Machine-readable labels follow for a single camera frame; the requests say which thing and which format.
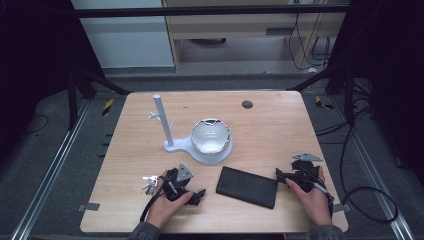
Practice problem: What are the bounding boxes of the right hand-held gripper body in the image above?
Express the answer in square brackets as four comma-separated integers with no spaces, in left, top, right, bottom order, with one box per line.
[288,152,325,194]

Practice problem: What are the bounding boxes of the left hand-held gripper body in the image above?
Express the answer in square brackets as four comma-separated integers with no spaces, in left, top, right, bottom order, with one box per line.
[162,162,195,206]

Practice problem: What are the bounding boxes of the black wallet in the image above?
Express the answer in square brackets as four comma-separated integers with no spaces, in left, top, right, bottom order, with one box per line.
[215,165,279,210]

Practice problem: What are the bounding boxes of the person's left hand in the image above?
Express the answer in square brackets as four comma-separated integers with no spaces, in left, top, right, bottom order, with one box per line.
[145,169,194,230]

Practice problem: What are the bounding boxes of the person's right hand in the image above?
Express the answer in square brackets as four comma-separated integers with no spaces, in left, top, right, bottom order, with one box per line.
[284,165,334,228]

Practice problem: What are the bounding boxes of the bunch of silver keys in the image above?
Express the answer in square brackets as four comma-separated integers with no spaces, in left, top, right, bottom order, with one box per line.
[141,175,160,197]

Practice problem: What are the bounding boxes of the white key stand with tray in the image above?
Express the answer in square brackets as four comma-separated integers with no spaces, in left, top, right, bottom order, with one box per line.
[148,94,234,166]

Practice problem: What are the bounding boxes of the grey tape strip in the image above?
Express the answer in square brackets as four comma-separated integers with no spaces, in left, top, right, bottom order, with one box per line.
[332,202,353,214]
[76,201,101,213]

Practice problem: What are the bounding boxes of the white bowl with wavy rim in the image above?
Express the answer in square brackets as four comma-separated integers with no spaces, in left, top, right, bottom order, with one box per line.
[190,117,232,155]

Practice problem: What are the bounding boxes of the yellow black hazard tape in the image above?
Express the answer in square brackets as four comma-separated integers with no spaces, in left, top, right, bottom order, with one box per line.
[101,97,115,117]
[314,95,335,111]

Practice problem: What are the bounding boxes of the black metal stand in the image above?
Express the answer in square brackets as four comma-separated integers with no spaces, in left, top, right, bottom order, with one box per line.
[65,63,133,132]
[285,63,358,127]

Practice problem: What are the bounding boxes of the light wooden desk furniture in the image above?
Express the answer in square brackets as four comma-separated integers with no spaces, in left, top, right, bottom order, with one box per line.
[161,0,352,73]

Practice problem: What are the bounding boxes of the white cabinet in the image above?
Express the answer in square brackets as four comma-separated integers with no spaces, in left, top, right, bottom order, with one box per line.
[70,0,176,70]

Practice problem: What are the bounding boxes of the right hand-held gripper cable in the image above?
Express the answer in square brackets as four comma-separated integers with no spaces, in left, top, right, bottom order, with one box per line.
[309,168,336,219]

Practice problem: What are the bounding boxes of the left hand-held gripper black cable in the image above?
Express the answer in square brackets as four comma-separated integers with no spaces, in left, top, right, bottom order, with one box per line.
[139,178,168,223]

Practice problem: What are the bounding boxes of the black looped floor cable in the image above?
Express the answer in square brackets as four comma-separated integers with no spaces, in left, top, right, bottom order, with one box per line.
[338,123,400,225]

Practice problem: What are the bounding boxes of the aluminium floor rail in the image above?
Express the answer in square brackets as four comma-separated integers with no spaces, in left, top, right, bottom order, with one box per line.
[9,98,92,240]
[333,96,416,240]

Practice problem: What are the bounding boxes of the black hanging cables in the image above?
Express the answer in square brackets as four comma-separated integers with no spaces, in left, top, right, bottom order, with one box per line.
[287,12,333,72]

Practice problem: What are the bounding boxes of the black horizontal frame bar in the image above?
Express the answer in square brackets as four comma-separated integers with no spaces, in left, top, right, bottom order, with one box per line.
[71,4,352,19]

